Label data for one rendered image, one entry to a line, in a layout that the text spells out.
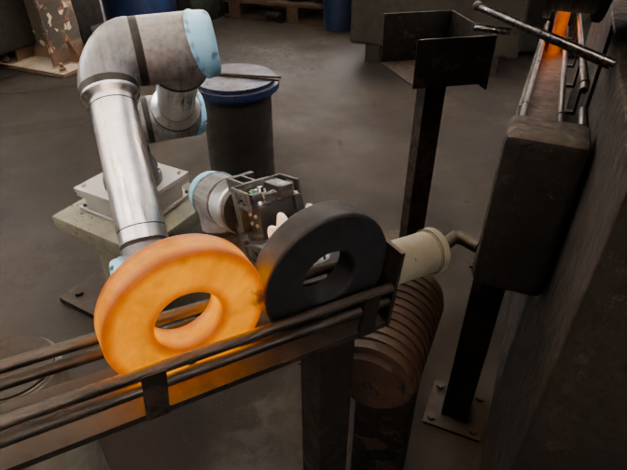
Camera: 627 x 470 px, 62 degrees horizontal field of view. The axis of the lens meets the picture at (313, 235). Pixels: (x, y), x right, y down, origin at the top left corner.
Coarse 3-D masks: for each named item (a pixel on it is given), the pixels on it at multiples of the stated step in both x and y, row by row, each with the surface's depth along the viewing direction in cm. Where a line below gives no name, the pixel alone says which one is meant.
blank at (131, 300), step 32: (160, 256) 44; (192, 256) 44; (224, 256) 46; (128, 288) 43; (160, 288) 44; (192, 288) 46; (224, 288) 48; (256, 288) 51; (96, 320) 45; (128, 320) 44; (224, 320) 50; (256, 320) 53; (128, 352) 46; (160, 352) 48; (224, 352) 53
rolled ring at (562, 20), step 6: (558, 12) 148; (564, 12) 147; (570, 12) 147; (558, 18) 148; (564, 18) 147; (558, 24) 149; (564, 24) 148; (552, 30) 162; (558, 30) 149; (564, 30) 149; (552, 48) 155; (558, 48) 154
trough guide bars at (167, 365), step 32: (384, 288) 59; (160, 320) 52; (192, 320) 55; (288, 320) 53; (320, 320) 56; (32, 352) 46; (64, 352) 48; (96, 352) 50; (192, 352) 48; (256, 352) 52; (0, 384) 46; (96, 384) 44; (128, 384) 45; (160, 384) 47; (0, 416) 41; (32, 416) 42; (64, 416) 44; (0, 448) 41
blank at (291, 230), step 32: (288, 224) 52; (320, 224) 51; (352, 224) 53; (288, 256) 51; (320, 256) 53; (352, 256) 56; (384, 256) 59; (288, 288) 53; (320, 288) 59; (352, 288) 59
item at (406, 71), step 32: (384, 32) 147; (416, 32) 148; (448, 32) 150; (480, 32) 133; (384, 64) 149; (416, 64) 127; (448, 64) 128; (480, 64) 130; (416, 96) 146; (416, 128) 149; (416, 160) 152; (416, 192) 159; (416, 224) 166
